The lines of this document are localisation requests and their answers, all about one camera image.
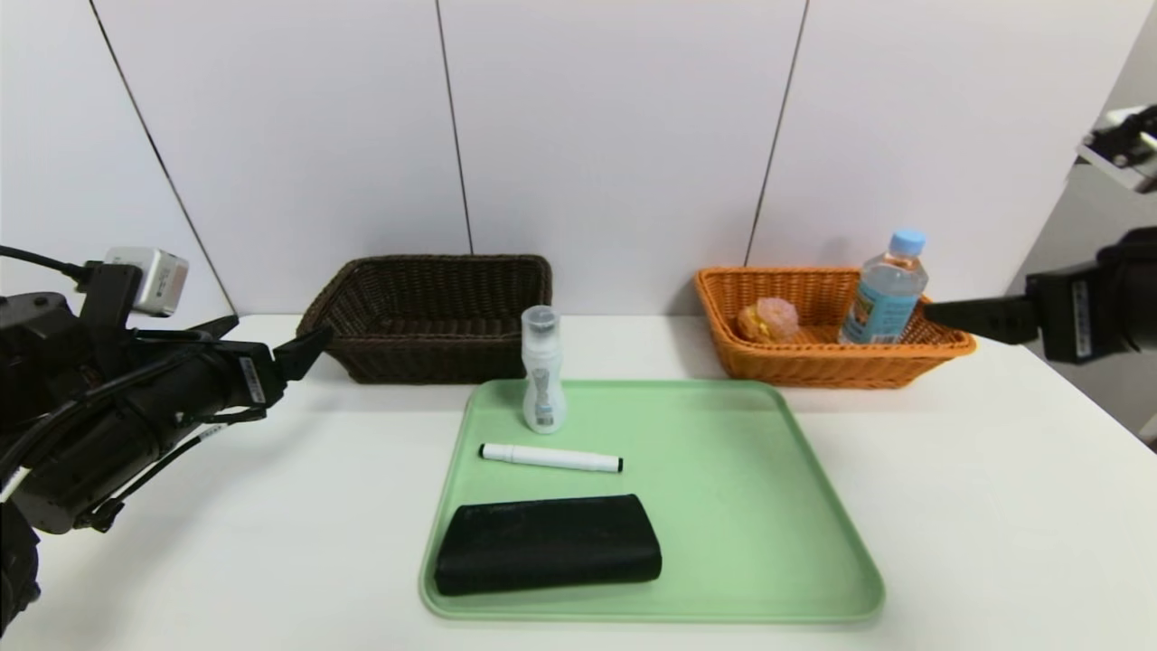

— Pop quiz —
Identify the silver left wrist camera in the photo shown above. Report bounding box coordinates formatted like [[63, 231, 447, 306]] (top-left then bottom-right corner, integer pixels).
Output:
[[104, 247, 191, 317]]

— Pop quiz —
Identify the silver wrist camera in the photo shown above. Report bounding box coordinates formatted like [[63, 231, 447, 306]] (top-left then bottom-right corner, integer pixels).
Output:
[[1076, 104, 1157, 193], [104, 247, 191, 317]]

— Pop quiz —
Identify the orange wicker basket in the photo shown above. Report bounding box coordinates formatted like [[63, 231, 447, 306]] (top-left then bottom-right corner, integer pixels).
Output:
[[694, 266, 977, 391]]

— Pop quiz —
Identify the black camera cable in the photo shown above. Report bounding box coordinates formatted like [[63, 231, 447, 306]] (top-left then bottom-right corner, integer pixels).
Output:
[[0, 244, 96, 278]]

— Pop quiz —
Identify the small white spray bottle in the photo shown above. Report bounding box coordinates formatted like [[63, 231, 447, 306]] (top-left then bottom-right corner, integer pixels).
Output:
[[522, 307, 568, 435]]

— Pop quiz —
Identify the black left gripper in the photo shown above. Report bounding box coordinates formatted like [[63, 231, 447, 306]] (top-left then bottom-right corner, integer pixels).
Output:
[[153, 323, 334, 433]]

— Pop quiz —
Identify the black fabric pouch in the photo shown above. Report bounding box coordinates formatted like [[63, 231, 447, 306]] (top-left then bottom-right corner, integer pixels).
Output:
[[433, 494, 663, 598]]

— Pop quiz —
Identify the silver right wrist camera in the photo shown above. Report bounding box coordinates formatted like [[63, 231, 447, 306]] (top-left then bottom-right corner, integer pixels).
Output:
[[1076, 104, 1157, 193]]

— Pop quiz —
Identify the dark brown wicker basket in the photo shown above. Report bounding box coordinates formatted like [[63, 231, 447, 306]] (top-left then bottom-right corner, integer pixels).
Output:
[[295, 254, 553, 386]]

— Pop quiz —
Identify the pink bread bun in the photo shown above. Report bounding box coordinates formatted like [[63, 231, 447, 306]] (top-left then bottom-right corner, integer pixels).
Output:
[[737, 297, 801, 344]]

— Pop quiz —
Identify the light green plastic tray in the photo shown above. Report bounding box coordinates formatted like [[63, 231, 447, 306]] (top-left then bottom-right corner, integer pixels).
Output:
[[419, 379, 886, 625]]

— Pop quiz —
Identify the white marker with black cap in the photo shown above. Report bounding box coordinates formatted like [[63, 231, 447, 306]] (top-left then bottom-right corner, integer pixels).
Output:
[[479, 443, 624, 475]]

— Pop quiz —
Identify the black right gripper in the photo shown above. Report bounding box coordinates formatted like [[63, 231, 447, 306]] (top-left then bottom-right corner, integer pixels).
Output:
[[924, 227, 1157, 364]]

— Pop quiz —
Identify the clear water bottle blue cap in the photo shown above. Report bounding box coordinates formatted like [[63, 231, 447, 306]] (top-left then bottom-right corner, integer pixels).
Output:
[[839, 229, 929, 345]]

